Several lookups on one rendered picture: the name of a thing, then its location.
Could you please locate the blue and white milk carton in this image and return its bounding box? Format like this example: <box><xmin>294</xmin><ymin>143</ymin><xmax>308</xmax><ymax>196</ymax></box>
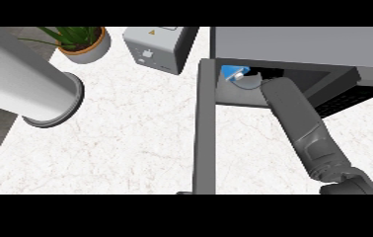
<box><xmin>219</xmin><ymin>64</ymin><xmax>252</xmax><ymax>83</ymax></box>

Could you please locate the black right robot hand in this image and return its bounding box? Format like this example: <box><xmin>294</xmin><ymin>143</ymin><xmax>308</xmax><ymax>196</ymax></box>
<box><xmin>246</xmin><ymin>68</ymin><xmax>285</xmax><ymax>85</ymax></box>

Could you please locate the dark grey microwave door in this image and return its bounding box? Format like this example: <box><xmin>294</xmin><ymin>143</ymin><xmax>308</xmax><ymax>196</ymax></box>
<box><xmin>190</xmin><ymin>57</ymin><xmax>218</xmax><ymax>196</ymax></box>

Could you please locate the grey toaster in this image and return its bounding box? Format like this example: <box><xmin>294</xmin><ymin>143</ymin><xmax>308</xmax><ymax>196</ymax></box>
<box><xmin>120</xmin><ymin>26</ymin><xmax>200</xmax><ymax>76</ymax></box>

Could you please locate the grey microwave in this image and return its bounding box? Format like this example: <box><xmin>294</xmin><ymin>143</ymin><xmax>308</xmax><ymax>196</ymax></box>
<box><xmin>207</xmin><ymin>26</ymin><xmax>373</xmax><ymax>119</ymax></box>

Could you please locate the green plant in grey pot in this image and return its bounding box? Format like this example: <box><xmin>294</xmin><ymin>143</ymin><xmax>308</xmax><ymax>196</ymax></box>
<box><xmin>19</xmin><ymin>26</ymin><xmax>112</xmax><ymax>65</ymax></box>

